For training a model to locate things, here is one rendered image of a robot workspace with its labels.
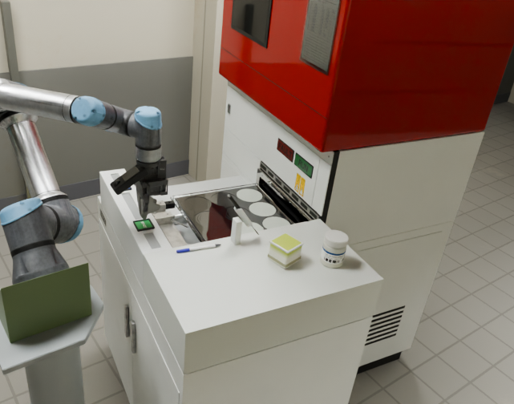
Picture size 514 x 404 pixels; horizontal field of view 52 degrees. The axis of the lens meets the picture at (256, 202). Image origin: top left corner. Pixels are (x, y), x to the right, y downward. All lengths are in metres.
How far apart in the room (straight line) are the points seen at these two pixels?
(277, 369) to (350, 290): 0.32
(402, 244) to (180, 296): 1.06
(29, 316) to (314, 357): 0.82
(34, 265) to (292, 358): 0.77
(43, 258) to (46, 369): 0.35
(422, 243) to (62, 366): 1.44
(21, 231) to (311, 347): 0.89
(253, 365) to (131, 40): 2.47
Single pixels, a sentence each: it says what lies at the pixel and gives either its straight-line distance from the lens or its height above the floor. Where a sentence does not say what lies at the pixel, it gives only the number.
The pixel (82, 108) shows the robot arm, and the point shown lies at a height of 1.38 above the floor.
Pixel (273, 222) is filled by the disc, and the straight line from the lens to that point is 1.91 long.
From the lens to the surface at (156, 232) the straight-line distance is 1.71.
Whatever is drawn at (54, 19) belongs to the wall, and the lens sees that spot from 3.37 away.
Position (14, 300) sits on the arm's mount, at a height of 0.96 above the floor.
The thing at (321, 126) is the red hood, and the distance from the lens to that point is 1.69.
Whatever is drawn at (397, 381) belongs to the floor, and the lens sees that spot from 2.73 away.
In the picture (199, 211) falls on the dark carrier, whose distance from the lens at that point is 1.94.
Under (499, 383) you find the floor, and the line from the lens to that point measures 2.95.
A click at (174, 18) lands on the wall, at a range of 3.66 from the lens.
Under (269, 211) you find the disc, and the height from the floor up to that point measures 0.90.
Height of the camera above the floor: 1.92
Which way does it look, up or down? 30 degrees down
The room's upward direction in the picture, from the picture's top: 7 degrees clockwise
